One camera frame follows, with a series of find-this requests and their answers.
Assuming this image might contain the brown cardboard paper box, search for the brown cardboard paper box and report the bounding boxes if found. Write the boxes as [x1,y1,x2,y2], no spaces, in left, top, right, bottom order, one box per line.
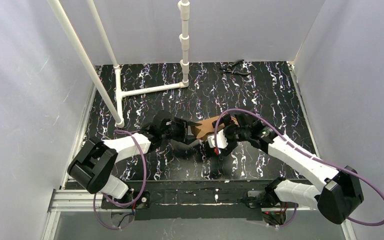
[190,114,238,141]

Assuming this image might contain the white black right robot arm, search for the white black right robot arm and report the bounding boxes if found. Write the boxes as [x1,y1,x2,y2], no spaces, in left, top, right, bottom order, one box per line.
[216,113,364,224]

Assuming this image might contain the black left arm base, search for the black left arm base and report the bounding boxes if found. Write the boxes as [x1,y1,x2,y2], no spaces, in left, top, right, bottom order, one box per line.
[101,190,151,210]

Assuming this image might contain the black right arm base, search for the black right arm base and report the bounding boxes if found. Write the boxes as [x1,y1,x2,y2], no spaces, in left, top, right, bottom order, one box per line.
[238,177,298,228]

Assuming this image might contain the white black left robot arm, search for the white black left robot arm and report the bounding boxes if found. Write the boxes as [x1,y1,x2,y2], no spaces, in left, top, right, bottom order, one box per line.
[67,110,199,200]

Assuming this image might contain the black pliers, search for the black pliers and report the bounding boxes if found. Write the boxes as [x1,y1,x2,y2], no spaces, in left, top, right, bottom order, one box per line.
[219,59,250,77]

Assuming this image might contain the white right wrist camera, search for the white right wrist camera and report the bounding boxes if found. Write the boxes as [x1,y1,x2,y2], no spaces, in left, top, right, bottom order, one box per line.
[207,130,229,155]

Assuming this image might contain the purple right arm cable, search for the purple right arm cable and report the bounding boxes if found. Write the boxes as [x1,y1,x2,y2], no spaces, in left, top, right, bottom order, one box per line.
[213,108,384,229]

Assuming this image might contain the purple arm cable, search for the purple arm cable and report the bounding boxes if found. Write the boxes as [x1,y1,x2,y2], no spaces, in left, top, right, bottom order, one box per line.
[213,108,384,229]
[92,129,148,231]

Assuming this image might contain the white PVC pipe frame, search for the white PVC pipe frame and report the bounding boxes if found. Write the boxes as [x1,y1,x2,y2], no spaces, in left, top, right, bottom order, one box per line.
[47,0,192,129]

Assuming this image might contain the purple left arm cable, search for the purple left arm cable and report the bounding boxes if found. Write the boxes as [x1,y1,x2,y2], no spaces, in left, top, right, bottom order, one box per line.
[92,129,148,231]

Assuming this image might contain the aluminium rail frame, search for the aluminium rail frame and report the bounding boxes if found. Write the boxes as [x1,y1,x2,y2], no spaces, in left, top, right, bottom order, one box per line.
[49,82,350,240]

